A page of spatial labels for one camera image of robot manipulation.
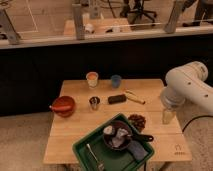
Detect black eraser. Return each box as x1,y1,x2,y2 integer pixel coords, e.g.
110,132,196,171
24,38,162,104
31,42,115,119
108,94,126,104

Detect orange carrot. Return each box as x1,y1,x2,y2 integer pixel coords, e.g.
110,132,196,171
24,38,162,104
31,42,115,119
49,105,71,112

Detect small metal cup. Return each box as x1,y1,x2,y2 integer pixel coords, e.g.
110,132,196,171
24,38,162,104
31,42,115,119
89,96,100,110

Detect blue cup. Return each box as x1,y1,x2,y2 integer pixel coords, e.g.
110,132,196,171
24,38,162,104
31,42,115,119
110,75,122,88

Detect brown pinecone object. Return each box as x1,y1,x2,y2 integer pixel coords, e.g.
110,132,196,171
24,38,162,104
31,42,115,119
128,114,146,132

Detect red bowl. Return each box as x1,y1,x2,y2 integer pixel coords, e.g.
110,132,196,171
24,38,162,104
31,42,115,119
51,96,76,117

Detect crumpled white item in pan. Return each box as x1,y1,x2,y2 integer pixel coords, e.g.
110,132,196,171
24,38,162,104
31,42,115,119
103,125,128,148

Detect wooden background table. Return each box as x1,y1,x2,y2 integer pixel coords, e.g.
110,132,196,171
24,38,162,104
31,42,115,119
64,18,131,36

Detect orange filled cup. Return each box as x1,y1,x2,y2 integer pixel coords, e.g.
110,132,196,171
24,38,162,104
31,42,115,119
86,72,99,88

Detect dark frying pan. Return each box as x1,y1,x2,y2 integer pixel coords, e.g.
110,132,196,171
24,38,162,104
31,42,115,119
103,120,154,151

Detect blue grey cloth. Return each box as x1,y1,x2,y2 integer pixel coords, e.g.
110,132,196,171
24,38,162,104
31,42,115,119
127,140,147,161

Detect green plastic tray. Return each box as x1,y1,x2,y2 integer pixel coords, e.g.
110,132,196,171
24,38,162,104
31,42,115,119
72,113,154,171

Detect metal fork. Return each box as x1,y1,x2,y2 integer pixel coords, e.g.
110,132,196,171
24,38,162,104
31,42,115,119
86,144,105,171

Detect black cable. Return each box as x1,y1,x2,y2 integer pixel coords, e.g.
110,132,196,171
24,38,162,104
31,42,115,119
181,115,213,133

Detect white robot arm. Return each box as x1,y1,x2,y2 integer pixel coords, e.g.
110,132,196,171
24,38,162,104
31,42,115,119
160,61,213,124

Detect black office chair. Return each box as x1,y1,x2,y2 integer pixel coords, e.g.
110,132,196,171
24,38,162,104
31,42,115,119
120,0,157,25

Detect yellow banana toy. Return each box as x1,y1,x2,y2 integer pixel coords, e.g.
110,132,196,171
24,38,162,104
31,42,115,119
124,90,145,105

